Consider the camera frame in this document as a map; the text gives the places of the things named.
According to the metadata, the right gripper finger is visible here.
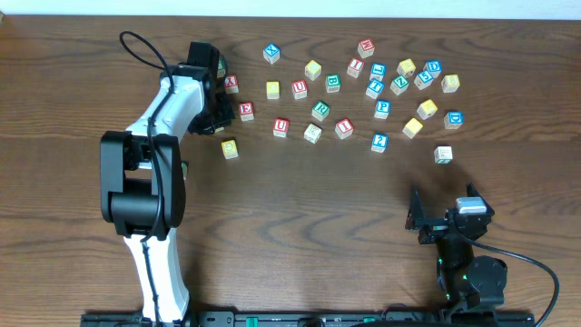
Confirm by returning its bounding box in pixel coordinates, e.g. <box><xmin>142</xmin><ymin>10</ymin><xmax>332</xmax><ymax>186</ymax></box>
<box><xmin>405</xmin><ymin>187</ymin><xmax>426</xmax><ymax>230</ymax></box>
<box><xmin>466</xmin><ymin>182</ymin><xmax>495</xmax><ymax>216</ymax></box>

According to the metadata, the red E block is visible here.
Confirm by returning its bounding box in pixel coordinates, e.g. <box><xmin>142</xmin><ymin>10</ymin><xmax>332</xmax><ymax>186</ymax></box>
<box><xmin>239</xmin><ymin>102</ymin><xmax>254</xmax><ymax>122</ymax></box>

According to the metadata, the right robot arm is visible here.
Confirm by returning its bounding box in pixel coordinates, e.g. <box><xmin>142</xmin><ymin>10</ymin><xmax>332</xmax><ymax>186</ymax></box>
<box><xmin>405</xmin><ymin>183</ymin><xmax>507</xmax><ymax>322</ymax></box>

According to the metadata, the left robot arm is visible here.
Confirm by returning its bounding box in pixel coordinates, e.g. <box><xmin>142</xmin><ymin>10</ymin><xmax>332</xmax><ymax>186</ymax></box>
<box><xmin>100</xmin><ymin>64</ymin><xmax>234</xmax><ymax>326</ymax></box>

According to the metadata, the yellow block lower left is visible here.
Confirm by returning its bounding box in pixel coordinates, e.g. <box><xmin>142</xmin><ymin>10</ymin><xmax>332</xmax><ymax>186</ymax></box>
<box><xmin>222</xmin><ymin>140</ymin><xmax>239</xmax><ymax>160</ymax></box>

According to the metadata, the yellow block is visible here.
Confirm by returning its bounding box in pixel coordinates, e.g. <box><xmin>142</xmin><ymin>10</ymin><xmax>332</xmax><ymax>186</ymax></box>
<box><xmin>304</xmin><ymin>60</ymin><xmax>322</xmax><ymax>81</ymax></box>
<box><xmin>266</xmin><ymin>81</ymin><xmax>281</xmax><ymax>100</ymax></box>
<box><xmin>441</xmin><ymin>74</ymin><xmax>460</xmax><ymax>94</ymax></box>
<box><xmin>222</xmin><ymin>140</ymin><xmax>239</xmax><ymax>160</ymax></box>
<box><xmin>397</xmin><ymin>58</ymin><xmax>416</xmax><ymax>78</ymax></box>
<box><xmin>402</xmin><ymin>118</ymin><xmax>423</xmax><ymax>139</ymax></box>

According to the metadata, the white F block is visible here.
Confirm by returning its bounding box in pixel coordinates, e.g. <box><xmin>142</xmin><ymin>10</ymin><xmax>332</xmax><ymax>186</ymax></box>
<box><xmin>434</xmin><ymin>146</ymin><xmax>453</xmax><ymax>164</ymax></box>

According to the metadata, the green F block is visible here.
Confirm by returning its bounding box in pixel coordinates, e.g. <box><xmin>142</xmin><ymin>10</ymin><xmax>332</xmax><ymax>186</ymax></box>
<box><xmin>217</xmin><ymin>58</ymin><xmax>227</xmax><ymax>79</ymax></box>

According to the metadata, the yellow block centre left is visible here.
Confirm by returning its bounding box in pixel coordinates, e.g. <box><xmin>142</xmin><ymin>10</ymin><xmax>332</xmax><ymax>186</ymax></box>
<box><xmin>266</xmin><ymin>81</ymin><xmax>281</xmax><ymax>100</ymax></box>

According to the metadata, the red U block lower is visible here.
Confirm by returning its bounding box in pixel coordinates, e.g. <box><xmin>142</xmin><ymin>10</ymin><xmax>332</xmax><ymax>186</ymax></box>
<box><xmin>273</xmin><ymin>118</ymin><xmax>290</xmax><ymax>138</ymax></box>

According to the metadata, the red u block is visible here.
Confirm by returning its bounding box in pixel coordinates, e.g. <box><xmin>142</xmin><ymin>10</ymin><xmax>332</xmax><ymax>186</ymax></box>
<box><xmin>291</xmin><ymin>80</ymin><xmax>308</xmax><ymax>100</ymax></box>
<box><xmin>273</xmin><ymin>118</ymin><xmax>290</xmax><ymax>138</ymax></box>

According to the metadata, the green J block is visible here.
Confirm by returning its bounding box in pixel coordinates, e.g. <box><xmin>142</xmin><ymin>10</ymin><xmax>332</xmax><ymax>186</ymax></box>
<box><xmin>182</xmin><ymin>162</ymin><xmax>188</xmax><ymax>181</ymax></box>

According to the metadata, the blue D block lower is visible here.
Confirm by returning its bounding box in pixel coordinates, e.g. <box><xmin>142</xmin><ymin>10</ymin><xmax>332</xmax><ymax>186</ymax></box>
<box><xmin>444</xmin><ymin>111</ymin><xmax>464</xmax><ymax>130</ymax></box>

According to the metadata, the blue d block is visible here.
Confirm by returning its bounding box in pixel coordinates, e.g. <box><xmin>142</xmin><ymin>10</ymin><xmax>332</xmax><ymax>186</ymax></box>
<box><xmin>423</xmin><ymin>60</ymin><xmax>442</xmax><ymax>79</ymax></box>
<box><xmin>444</xmin><ymin>111</ymin><xmax>464</xmax><ymax>130</ymax></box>

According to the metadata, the blue X block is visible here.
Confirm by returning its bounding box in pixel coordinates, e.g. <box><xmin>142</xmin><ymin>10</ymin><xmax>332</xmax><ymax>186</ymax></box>
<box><xmin>262</xmin><ymin>44</ymin><xmax>281</xmax><ymax>64</ymax></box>

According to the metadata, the blue 2 block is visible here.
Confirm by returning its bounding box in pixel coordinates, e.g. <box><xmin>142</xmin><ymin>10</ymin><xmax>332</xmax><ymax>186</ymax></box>
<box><xmin>371</xmin><ymin>134</ymin><xmax>389</xmax><ymax>153</ymax></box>

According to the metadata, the red U block upper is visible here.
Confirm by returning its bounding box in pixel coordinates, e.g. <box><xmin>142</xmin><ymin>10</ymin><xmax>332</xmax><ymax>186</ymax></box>
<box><xmin>291</xmin><ymin>80</ymin><xmax>308</xmax><ymax>100</ymax></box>

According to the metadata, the yellow block lower right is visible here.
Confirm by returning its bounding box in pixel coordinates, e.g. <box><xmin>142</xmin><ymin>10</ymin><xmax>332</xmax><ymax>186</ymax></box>
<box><xmin>402</xmin><ymin>118</ymin><xmax>423</xmax><ymax>139</ymax></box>

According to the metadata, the yellow block mid right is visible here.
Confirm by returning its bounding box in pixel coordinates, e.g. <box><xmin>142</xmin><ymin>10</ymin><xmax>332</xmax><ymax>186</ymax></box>
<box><xmin>417</xmin><ymin>99</ymin><xmax>438</xmax><ymax>120</ymax></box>

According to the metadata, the white K block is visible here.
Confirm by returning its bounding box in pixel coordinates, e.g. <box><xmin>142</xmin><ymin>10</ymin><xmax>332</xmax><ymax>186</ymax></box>
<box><xmin>303</xmin><ymin>124</ymin><xmax>322</xmax><ymax>144</ymax></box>

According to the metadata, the green R block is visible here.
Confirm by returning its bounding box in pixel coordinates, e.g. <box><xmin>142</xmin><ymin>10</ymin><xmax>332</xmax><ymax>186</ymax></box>
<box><xmin>311</xmin><ymin>101</ymin><xmax>330</xmax><ymax>122</ymax></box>

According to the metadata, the yellow block upper centre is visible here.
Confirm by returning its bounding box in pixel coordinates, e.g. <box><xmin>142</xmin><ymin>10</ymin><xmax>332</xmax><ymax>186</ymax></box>
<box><xmin>304</xmin><ymin>60</ymin><xmax>322</xmax><ymax>81</ymax></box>

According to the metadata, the yellow block far right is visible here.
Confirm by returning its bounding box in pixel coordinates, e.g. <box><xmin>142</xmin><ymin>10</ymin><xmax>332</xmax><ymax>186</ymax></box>
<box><xmin>441</xmin><ymin>74</ymin><xmax>460</xmax><ymax>94</ymax></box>

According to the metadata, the red I block lower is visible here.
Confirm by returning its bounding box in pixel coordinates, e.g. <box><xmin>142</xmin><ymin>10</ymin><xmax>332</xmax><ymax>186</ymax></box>
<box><xmin>335</xmin><ymin>118</ymin><xmax>354</xmax><ymax>139</ymax></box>

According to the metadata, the red i block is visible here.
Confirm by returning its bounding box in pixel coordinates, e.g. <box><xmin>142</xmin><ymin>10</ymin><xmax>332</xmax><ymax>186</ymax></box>
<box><xmin>335</xmin><ymin>118</ymin><xmax>354</xmax><ymax>139</ymax></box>
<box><xmin>347</xmin><ymin>58</ymin><xmax>364</xmax><ymax>78</ymax></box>

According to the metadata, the blue P block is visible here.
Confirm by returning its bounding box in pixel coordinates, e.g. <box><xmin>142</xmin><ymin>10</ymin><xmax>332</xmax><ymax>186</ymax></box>
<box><xmin>374</xmin><ymin>100</ymin><xmax>391</xmax><ymax>120</ymax></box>

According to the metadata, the green B block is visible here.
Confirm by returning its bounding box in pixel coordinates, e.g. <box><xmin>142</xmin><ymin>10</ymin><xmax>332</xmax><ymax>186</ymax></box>
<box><xmin>325</xmin><ymin>74</ymin><xmax>341</xmax><ymax>93</ymax></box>

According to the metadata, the blue S block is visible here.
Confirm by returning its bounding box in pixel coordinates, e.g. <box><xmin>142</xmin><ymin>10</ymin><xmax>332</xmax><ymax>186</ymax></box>
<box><xmin>414</xmin><ymin>70</ymin><xmax>434</xmax><ymax>90</ymax></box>

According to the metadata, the green Z block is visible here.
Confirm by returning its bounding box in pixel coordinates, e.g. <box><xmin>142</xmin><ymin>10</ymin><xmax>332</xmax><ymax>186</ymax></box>
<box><xmin>390</xmin><ymin>75</ymin><xmax>409</xmax><ymax>95</ymax></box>

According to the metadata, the blue D block upper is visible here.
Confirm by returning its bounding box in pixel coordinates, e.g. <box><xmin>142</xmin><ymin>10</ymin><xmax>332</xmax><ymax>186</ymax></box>
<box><xmin>423</xmin><ymin>60</ymin><xmax>442</xmax><ymax>79</ymax></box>

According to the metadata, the blue T block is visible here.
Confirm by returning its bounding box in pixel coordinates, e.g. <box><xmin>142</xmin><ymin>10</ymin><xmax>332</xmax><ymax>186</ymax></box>
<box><xmin>366</xmin><ymin>79</ymin><xmax>385</xmax><ymax>99</ymax></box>

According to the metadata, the yellow block upper right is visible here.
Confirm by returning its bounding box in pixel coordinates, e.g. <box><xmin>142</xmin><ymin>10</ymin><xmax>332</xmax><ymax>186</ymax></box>
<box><xmin>397</xmin><ymin>58</ymin><xmax>416</xmax><ymax>78</ymax></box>

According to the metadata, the red I block upper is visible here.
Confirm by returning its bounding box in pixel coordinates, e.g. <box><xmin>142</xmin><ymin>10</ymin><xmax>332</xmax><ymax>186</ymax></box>
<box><xmin>347</xmin><ymin>58</ymin><xmax>364</xmax><ymax>78</ymax></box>

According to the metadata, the blue L block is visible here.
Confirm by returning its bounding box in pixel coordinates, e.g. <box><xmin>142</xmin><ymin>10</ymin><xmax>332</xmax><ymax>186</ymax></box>
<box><xmin>369</xmin><ymin>63</ymin><xmax>387</xmax><ymax>82</ymax></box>

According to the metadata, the red H block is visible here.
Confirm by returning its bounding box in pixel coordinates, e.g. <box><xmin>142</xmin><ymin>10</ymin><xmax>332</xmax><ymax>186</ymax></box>
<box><xmin>357</xmin><ymin>38</ymin><xmax>376</xmax><ymax>59</ymax></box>

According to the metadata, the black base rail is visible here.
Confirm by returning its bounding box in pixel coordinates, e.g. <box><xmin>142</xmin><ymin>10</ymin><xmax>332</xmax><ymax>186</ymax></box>
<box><xmin>80</xmin><ymin>310</ymin><xmax>537</xmax><ymax>327</ymax></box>

